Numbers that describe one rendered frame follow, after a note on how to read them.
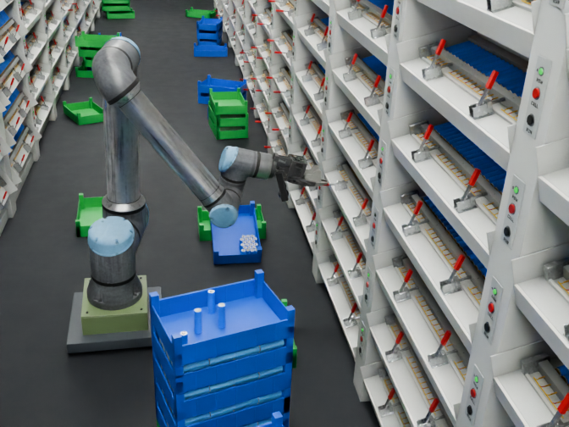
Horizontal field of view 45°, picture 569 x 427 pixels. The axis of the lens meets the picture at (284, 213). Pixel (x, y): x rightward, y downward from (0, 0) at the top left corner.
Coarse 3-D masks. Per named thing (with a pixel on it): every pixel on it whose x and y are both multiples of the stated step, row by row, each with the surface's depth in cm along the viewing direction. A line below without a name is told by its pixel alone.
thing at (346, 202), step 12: (324, 168) 254; (336, 168) 255; (336, 180) 247; (348, 180) 245; (336, 192) 240; (348, 192) 237; (348, 204) 230; (348, 216) 223; (360, 228) 215; (360, 240) 209
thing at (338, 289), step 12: (324, 252) 271; (324, 264) 271; (336, 264) 256; (324, 276) 264; (336, 276) 257; (336, 288) 255; (348, 288) 253; (336, 300) 249; (348, 300) 246; (336, 312) 245; (348, 312) 241; (360, 312) 238; (348, 324) 234; (348, 336) 230
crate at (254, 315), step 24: (216, 288) 173; (240, 288) 177; (264, 288) 177; (168, 312) 170; (192, 312) 172; (216, 312) 172; (240, 312) 173; (264, 312) 173; (288, 312) 161; (168, 336) 154; (192, 336) 163; (216, 336) 155; (240, 336) 158; (264, 336) 161; (288, 336) 164; (192, 360) 154
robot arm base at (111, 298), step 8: (96, 280) 229; (128, 280) 231; (136, 280) 236; (88, 288) 234; (96, 288) 230; (104, 288) 229; (112, 288) 229; (120, 288) 230; (128, 288) 231; (136, 288) 235; (88, 296) 233; (96, 296) 230; (104, 296) 229; (112, 296) 229; (120, 296) 230; (128, 296) 232; (136, 296) 235; (96, 304) 231; (104, 304) 230; (112, 304) 230; (120, 304) 231; (128, 304) 232
